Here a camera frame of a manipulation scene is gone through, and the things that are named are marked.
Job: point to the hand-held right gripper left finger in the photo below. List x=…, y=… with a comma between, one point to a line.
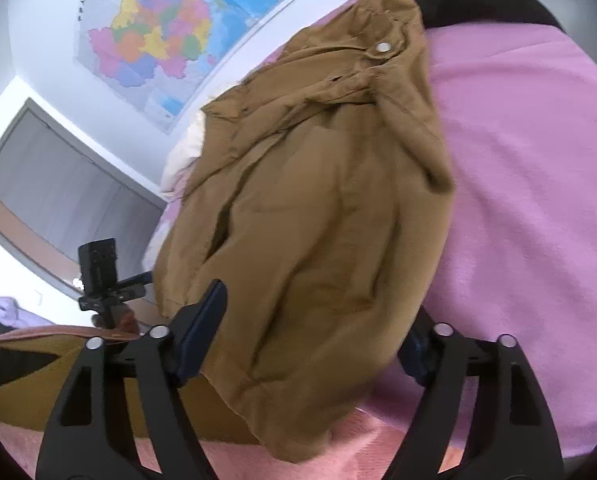
x=203, y=340

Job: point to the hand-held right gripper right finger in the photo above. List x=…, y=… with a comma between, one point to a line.
x=421, y=355

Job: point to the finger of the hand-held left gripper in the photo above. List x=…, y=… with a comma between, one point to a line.
x=137, y=279
x=131, y=293

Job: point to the brown jacket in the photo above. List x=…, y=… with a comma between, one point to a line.
x=303, y=210

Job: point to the grey wooden door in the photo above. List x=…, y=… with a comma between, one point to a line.
x=53, y=185

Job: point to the purple cloth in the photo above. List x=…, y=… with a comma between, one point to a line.
x=3, y=307

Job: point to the cream garment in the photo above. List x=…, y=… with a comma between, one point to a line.
x=183, y=160

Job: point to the pink printed blanket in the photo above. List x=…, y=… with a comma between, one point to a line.
x=528, y=160

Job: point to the black garment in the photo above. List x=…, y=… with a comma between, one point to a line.
x=478, y=2

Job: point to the colourful wall map poster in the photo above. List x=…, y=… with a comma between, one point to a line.
x=153, y=35

